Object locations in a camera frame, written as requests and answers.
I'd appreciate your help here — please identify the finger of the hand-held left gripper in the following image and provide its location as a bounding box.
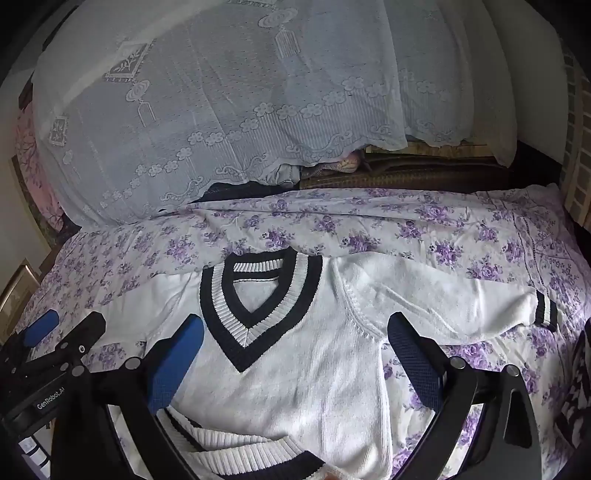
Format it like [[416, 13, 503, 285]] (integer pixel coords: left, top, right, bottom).
[[0, 309, 61, 370], [18, 311, 107, 384]]

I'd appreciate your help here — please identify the purple floral bedsheet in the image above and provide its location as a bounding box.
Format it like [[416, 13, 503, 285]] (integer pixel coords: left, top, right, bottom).
[[9, 182, 587, 480]]

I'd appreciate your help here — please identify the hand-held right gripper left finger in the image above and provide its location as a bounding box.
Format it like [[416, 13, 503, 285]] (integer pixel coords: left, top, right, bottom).
[[51, 314, 206, 480]]

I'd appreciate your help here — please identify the dark cloth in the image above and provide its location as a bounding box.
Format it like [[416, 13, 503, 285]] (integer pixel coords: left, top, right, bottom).
[[198, 181, 298, 204]]

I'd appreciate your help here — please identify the brick-pattern curtain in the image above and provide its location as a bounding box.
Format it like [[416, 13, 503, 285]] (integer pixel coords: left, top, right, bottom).
[[556, 46, 591, 227]]

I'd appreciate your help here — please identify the white knit V-neck sweater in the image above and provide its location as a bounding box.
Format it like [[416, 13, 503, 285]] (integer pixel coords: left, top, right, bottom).
[[90, 247, 559, 480]]

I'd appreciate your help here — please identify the pink cloth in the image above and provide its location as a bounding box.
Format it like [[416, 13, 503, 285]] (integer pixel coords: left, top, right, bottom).
[[13, 104, 65, 234]]

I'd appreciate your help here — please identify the wooden frame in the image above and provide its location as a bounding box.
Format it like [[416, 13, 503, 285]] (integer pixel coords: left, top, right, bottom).
[[0, 258, 41, 342]]

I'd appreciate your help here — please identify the black striped garment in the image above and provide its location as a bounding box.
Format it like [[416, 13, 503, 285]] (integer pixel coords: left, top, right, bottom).
[[551, 318, 591, 457]]

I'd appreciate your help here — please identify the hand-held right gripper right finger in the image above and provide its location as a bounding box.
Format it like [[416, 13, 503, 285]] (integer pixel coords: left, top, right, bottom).
[[387, 312, 542, 480]]

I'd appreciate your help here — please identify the white lace cloth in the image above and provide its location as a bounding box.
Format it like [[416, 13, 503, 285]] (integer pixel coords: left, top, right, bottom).
[[30, 0, 476, 229]]

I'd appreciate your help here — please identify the dark brown blanket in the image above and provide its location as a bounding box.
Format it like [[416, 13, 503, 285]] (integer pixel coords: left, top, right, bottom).
[[300, 148, 513, 191]]

